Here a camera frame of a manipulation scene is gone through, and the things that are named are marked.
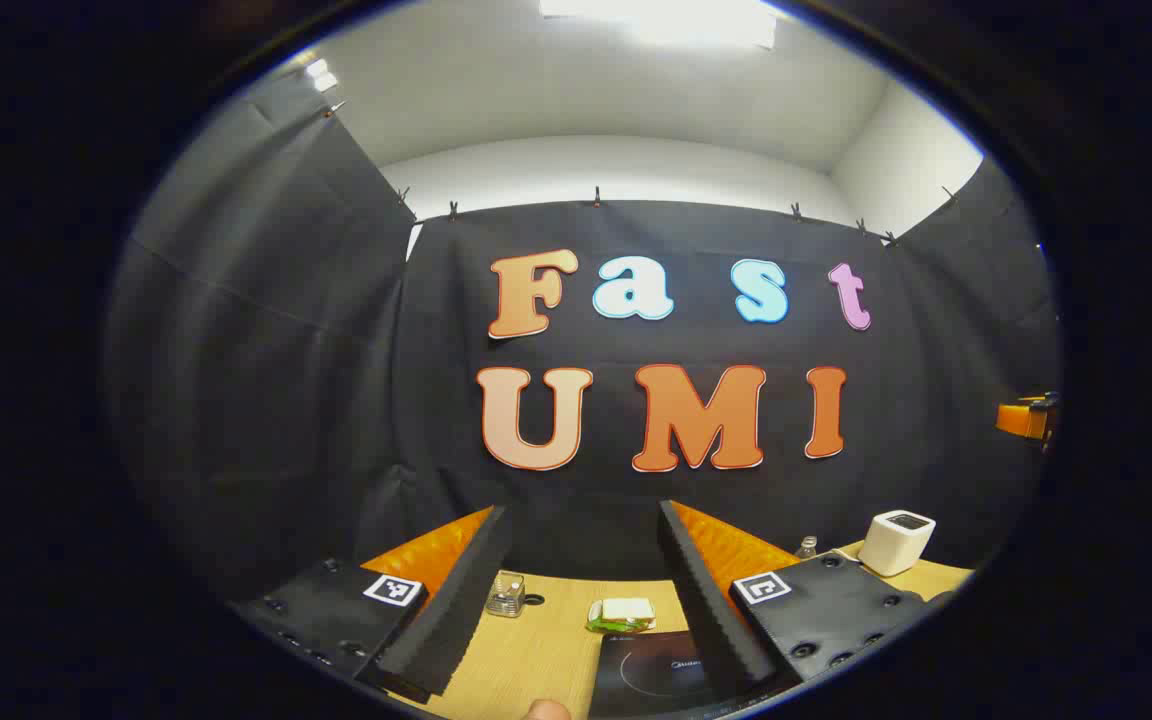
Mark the row of black cloth clips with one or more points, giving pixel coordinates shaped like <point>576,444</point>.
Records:
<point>596,198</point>

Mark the small ceiling light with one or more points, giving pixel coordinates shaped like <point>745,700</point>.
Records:
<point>321,76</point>

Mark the clear plastic water bottle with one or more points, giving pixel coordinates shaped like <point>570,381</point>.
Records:
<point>806,549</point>

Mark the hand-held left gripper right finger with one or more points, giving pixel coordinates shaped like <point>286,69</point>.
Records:
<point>711,610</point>

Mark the white toaster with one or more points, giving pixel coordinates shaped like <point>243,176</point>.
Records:
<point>894,545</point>

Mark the metal mesh holder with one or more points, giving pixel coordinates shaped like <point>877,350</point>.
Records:
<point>504,597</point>

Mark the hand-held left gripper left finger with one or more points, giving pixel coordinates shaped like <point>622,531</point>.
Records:
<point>446,620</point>

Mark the black induction cooktop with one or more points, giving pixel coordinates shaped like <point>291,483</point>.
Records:
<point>646,670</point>

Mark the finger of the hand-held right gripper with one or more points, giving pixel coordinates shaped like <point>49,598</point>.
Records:
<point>1021,419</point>

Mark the sandwich with lettuce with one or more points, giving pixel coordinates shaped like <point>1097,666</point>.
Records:
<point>626,610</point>

